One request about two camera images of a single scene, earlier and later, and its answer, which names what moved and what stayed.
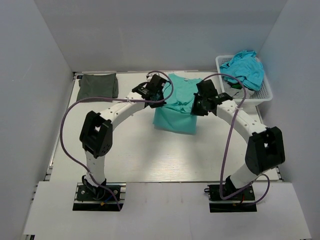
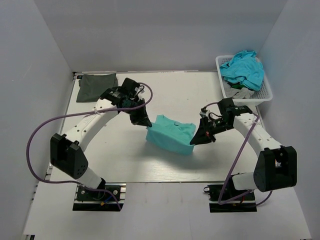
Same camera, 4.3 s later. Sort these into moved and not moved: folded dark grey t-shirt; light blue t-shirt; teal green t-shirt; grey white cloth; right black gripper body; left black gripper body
Moved: teal green t-shirt; right black gripper body; left black gripper body
Not moved: grey white cloth; folded dark grey t-shirt; light blue t-shirt
